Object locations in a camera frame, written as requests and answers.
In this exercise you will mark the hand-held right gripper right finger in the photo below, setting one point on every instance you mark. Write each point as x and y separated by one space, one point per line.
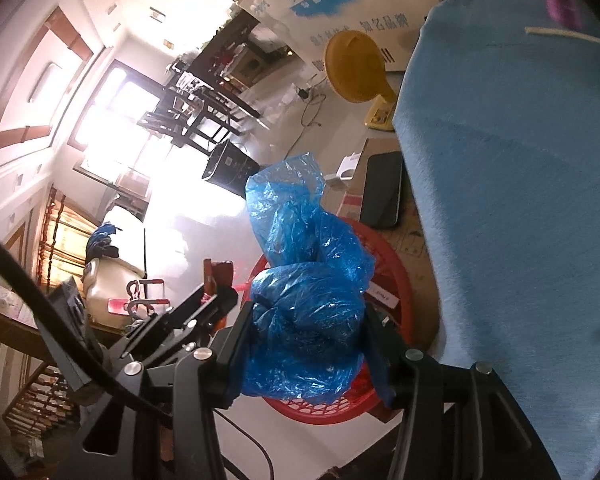
387 395

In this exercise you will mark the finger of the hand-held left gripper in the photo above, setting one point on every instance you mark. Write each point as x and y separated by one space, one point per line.
190 305
215 310

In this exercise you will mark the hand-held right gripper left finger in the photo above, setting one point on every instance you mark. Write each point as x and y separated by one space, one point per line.
235 355

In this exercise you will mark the blue plastic bag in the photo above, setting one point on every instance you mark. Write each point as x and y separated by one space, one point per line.
305 320

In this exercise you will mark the red plastic basket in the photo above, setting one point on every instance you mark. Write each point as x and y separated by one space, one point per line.
395 280

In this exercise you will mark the black trash bin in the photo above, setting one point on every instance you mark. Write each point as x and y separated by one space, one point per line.
227 165

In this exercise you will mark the orange curtain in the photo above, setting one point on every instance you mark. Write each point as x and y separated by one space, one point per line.
65 240

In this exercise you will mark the dark blue cloth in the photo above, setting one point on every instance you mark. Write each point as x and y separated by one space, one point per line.
102 240

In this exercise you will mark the white sofa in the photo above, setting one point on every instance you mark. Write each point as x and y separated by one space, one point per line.
125 240

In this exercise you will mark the flat cardboard box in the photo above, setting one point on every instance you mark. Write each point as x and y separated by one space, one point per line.
410 255

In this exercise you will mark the glass balcony door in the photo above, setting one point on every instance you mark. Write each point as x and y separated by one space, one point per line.
120 125

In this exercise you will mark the dark wooden chair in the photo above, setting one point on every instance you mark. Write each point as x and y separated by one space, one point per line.
180 110

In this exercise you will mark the white power strip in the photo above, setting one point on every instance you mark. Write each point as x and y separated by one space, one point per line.
347 165

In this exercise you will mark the black smartphone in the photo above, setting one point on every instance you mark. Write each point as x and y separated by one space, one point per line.
380 190

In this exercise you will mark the blue tablecloth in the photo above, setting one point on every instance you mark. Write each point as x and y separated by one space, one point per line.
505 210

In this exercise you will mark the ceiling lamp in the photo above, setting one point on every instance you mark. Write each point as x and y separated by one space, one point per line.
47 82

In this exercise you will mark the wooden crate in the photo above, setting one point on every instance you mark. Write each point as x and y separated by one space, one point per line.
250 67

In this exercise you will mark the yellow desk fan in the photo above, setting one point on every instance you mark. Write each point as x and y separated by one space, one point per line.
352 65

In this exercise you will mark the white chest freezer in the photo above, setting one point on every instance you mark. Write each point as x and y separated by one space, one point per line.
330 10

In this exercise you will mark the long white stick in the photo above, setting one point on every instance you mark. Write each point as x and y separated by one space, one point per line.
570 35

